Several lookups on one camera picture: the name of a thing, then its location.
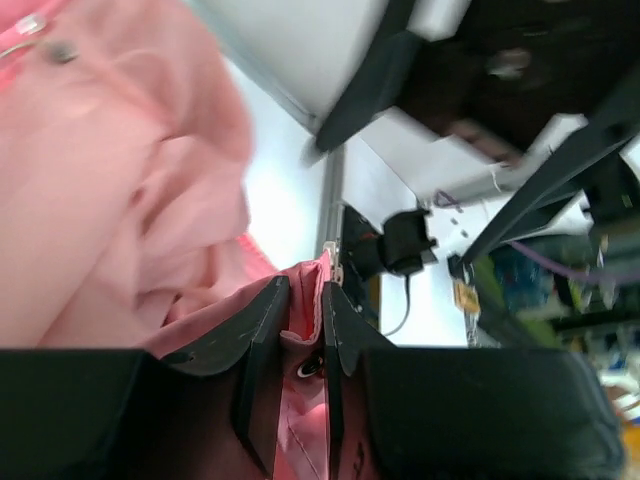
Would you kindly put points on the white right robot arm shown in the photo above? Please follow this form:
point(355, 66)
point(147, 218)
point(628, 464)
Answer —
point(465, 180)

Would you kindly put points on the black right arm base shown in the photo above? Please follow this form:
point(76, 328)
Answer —
point(401, 247)

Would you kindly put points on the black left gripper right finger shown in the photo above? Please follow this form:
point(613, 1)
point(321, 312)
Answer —
point(460, 413)

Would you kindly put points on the pink zip-up jacket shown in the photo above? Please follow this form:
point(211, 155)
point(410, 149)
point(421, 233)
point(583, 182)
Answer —
point(124, 143)

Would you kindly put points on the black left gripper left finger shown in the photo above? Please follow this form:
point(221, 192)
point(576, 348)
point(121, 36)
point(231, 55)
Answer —
point(208, 410)

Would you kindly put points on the yellow tag on desk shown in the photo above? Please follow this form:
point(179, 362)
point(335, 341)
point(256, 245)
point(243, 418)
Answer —
point(466, 298)

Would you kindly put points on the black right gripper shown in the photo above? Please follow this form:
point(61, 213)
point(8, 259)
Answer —
point(509, 68)

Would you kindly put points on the aluminium front rail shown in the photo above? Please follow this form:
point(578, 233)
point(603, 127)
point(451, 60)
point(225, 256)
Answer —
point(294, 196)

